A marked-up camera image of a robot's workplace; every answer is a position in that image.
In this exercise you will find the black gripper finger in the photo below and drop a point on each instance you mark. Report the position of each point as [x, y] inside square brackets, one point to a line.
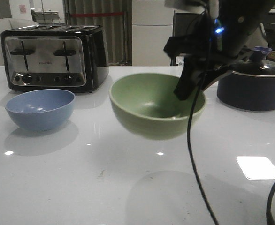
[214, 72]
[192, 73]

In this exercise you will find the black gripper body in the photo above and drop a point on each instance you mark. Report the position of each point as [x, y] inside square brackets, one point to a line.
[221, 39]

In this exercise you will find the green bowl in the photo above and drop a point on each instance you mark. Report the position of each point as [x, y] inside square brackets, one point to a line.
[145, 104]

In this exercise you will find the blue bowl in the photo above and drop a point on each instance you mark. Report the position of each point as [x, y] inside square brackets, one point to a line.
[41, 110]

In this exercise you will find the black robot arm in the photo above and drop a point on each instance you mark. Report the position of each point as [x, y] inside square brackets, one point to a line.
[259, 9]

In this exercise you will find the dark blue cooking pot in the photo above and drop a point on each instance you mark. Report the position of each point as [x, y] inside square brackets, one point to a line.
[247, 91]

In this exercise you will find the glass pot lid blue knob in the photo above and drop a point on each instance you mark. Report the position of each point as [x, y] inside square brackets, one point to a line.
[257, 65]

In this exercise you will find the white refrigerator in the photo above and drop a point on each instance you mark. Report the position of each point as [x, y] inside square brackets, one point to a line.
[152, 25]

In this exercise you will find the red barrier belt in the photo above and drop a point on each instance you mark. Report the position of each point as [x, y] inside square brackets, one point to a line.
[96, 15]

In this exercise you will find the black chrome four-slot toaster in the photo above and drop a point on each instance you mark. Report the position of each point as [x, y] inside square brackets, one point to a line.
[65, 57]

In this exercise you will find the metal cart in background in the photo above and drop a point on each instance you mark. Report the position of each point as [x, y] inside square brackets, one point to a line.
[46, 17]

